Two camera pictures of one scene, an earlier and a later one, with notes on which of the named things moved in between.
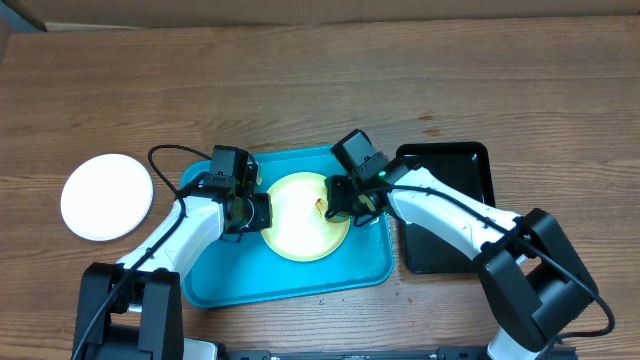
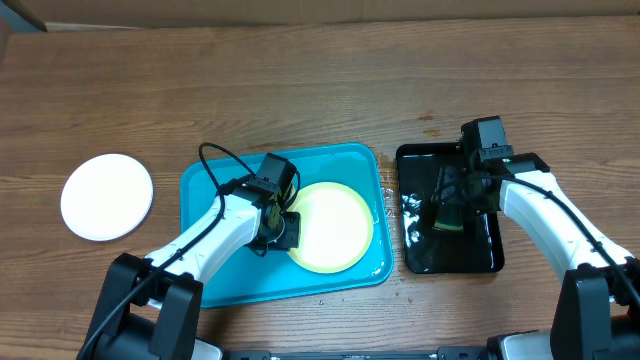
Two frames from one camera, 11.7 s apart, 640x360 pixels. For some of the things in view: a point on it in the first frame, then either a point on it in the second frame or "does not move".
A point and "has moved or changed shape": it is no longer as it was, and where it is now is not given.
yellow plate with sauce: (301, 231) has moved or changed shape
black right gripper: (344, 206) to (451, 184)
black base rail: (441, 354) does not move
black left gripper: (264, 219) to (291, 237)
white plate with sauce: (107, 197) does not move
